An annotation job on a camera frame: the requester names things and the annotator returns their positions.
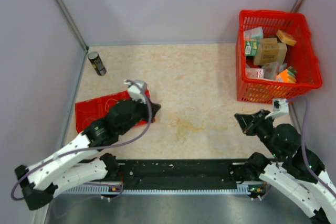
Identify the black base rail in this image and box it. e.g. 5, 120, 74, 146
73, 158, 310, 196

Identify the white red packet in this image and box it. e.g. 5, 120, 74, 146
245, 68, 264, 79

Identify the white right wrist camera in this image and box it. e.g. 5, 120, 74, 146
265, 98, 289, 120

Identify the red plastic basket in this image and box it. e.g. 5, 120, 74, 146
236, 10, 323, 104

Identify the yellow orange small box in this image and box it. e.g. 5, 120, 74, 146
276, 29, 297, 46

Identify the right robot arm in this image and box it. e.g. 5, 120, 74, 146
234, 110, 335, 223

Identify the large brown cardboard box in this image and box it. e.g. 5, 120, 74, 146
253, 38, 287, 66

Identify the cable bundle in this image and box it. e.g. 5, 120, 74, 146
171, 106, 254, 143

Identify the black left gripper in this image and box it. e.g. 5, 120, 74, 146
119, 94, 161, 135

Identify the green small box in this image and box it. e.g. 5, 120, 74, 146
244, 39, 260, 57

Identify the pink cable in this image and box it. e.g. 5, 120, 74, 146
81, 115, 95, 130

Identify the yellow cable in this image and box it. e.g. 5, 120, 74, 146
104, 98, 118, 112

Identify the pale pink box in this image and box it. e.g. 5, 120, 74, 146
262, 61, 280, 80

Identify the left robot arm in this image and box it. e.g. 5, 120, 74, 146
15, 100, 161, 210

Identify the orange green box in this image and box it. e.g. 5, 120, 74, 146
276, 67, 297, 83

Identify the black cylindrical can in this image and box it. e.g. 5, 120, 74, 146
88, 51, 107, 76

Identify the red plastic tray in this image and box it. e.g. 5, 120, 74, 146
75, 89, 156, 133

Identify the white pastel box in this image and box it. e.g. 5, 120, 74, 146
243, 26, 264, 40

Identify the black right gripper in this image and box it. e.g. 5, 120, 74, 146
234, 108, 281, 158

